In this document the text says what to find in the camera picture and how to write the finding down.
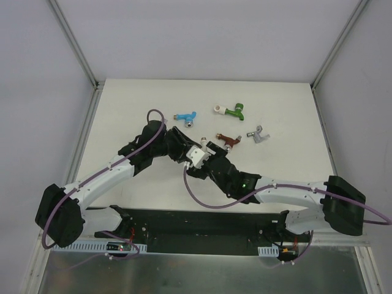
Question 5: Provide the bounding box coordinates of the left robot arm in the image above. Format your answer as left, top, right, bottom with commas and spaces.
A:
35, 120, 201, 247

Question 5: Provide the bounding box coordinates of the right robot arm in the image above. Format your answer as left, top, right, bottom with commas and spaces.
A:
186, 143, 366, 242

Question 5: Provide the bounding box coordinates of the brown faucet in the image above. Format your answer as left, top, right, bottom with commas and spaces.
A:
216, 133, 242, 153

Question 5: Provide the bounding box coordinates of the blue faucet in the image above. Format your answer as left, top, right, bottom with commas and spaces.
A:
173, 111, 197, 128

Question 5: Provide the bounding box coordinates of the grey faucet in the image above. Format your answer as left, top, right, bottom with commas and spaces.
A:
246, 125, 270, 144

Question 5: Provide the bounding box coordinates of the green faucet with white fitting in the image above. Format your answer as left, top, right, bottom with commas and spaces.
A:
213, 103, 244, 121

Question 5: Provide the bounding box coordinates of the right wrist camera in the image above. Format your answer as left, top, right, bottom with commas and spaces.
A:
186, 145, 211, 169

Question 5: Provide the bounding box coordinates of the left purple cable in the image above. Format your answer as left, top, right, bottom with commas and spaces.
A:
41, 108, 166, 249

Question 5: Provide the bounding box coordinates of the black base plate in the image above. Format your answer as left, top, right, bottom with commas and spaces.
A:
91, 205, 313, 255

